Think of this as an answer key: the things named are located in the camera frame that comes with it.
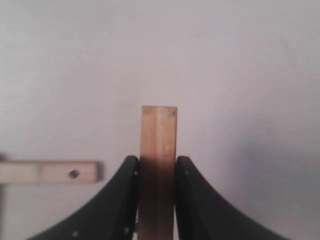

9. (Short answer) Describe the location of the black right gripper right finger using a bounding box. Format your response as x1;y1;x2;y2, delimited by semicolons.
174;156;283;240

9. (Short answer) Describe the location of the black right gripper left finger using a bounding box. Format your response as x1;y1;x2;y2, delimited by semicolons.
33;155;139;240

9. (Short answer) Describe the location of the wooden stick with holes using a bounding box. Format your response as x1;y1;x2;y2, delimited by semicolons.
0;160;103;184

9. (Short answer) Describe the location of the plain wooden stick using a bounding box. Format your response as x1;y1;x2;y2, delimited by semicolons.
137;106;178;240

